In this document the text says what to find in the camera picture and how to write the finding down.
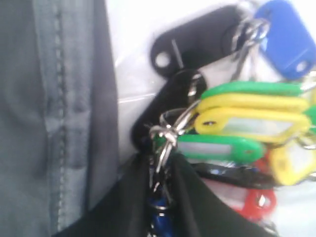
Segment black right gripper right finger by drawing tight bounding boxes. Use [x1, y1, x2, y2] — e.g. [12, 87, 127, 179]
[171, 155, 271, 237]

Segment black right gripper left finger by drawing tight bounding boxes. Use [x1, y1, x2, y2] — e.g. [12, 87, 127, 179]
[57, 154, 150, 237]

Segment beige duffel bag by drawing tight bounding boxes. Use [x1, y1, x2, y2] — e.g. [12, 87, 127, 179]
[0, 0, 129, 237]

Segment colourful key tag bunch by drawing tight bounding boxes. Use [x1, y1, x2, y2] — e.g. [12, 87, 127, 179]
[132, 0, 316, 237]

